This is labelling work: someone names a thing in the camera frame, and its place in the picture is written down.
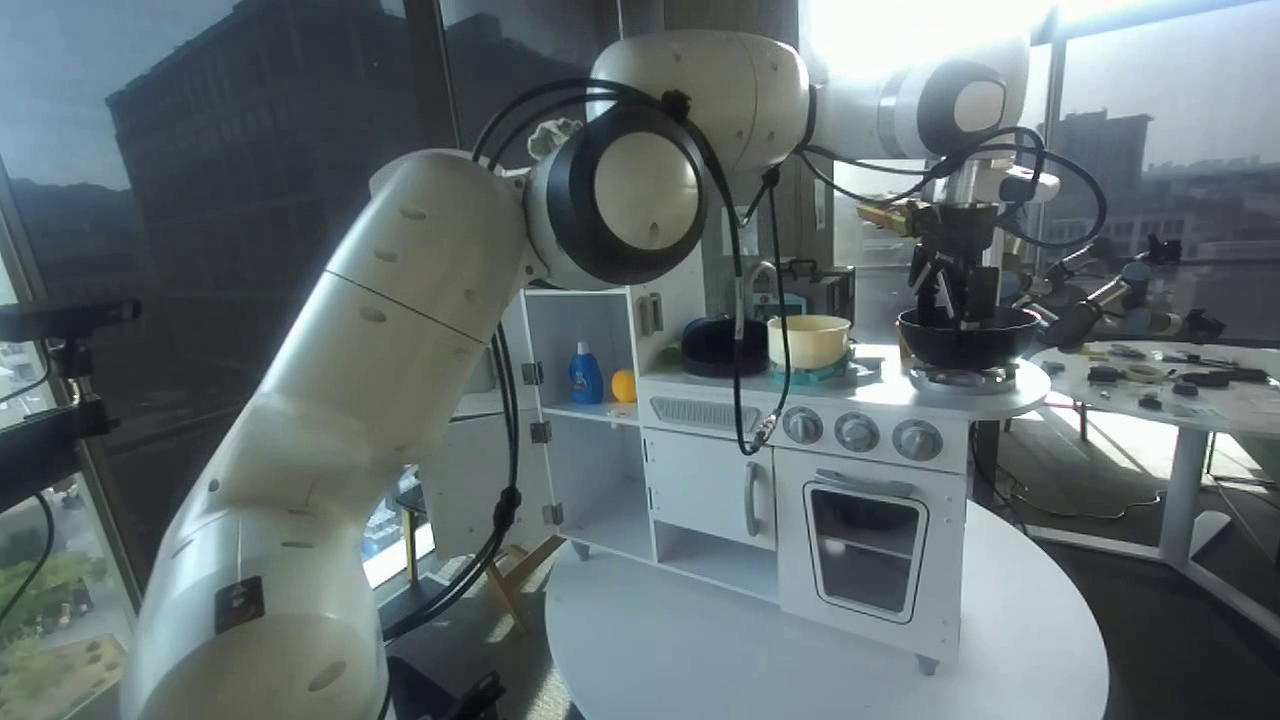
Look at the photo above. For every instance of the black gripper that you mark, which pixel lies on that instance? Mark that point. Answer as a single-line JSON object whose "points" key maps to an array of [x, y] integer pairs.
{"points": [[961, 237]]}

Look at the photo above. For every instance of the white bowl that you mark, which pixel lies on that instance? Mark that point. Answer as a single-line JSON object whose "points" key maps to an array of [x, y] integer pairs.
{"points": [[810, 343]]}

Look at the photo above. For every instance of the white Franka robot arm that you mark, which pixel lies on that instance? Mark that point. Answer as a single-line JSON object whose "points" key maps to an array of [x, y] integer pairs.
{"points": [[347, 384]]}

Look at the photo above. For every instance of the black wok pan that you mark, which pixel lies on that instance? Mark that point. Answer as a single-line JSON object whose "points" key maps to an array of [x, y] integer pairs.
{"points": [[965, 343]]}

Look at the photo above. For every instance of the black desk microscope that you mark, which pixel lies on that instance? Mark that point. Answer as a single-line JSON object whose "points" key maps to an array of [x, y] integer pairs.
{"points": [[1101, 294]]}

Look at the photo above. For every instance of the white background desk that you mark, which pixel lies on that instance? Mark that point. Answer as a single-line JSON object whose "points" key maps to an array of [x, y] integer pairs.
{"points": [[1175, 400]]}

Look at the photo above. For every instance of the white toy kitchen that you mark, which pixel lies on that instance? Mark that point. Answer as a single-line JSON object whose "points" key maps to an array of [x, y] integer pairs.
{"points": [[866, 534]]}

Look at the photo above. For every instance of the yellow toy lemon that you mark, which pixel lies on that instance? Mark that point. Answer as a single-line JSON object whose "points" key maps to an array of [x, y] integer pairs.
{"points": [[622, 388]]}

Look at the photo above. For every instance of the blue detergent bottle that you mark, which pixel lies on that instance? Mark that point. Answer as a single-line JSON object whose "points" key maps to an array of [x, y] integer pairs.
{"points": [[587, 378]]}

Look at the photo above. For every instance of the round white table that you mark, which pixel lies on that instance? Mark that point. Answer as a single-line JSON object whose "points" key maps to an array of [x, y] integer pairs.
{"points": [[744, 655]]}

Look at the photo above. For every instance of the short white cabinet door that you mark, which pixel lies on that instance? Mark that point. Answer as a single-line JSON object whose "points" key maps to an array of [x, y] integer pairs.
{"points": [[515, 484]]}

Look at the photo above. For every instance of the wooden stand legs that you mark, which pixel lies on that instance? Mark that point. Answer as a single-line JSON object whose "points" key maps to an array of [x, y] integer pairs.
{"points": [[515, 572]]}

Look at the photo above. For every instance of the black camera tripod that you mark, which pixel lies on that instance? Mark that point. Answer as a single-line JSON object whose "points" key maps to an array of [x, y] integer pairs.
{"points": [[53, 424]]}

